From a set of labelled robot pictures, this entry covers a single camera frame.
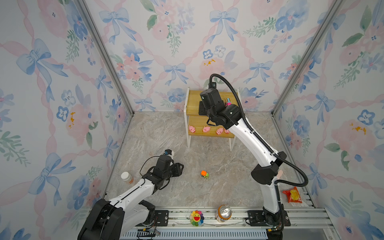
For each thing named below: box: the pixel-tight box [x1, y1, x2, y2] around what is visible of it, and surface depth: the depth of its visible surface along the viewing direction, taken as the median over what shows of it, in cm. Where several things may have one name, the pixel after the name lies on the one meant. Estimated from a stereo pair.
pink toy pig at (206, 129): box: [202, 126, 211, 133], surface depth 90 cm
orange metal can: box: [215, 204, 232, 223], surface depth 68 cm
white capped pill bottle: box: [120, 171, 134, 184], surface depth 82 cm
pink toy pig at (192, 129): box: [188, 125, 196, 133], surface depth 89 cm
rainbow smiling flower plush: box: [189, 210, 205, 227], surface depth 75 cm
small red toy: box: [282, 186, 303, 203], surface depth 80 cm
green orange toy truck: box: [200, 170, 210, 179], surface depth 88 cm
